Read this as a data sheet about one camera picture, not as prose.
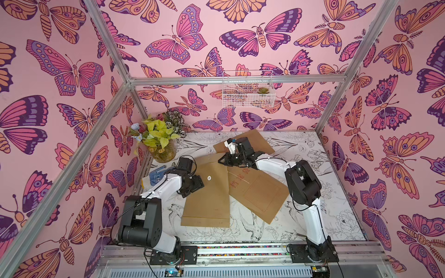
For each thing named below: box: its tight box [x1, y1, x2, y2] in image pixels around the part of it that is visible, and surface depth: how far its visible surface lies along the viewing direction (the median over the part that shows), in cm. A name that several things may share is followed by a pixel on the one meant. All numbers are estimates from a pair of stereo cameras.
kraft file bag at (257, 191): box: [227, 166, 290, 225], surface depth 93 cm
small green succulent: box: [257, 86, 271, 94], surface depth 94 cm
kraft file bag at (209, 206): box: [180, 152, 231, 228], surface depth 90 cm
